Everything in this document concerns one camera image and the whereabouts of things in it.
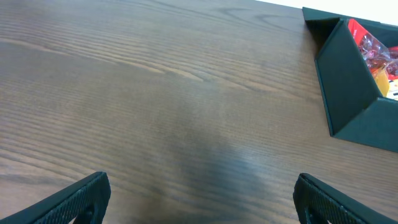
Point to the yellow Hacks candy bag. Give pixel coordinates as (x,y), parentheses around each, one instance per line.
(386,85)

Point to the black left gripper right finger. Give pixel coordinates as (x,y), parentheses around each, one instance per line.
(319,203)

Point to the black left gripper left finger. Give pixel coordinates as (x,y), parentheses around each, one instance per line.
(84,201)

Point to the dark green box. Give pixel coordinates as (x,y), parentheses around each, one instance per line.
(355,108)

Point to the red Hacks candy bag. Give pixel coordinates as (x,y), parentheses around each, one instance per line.
(375,54)

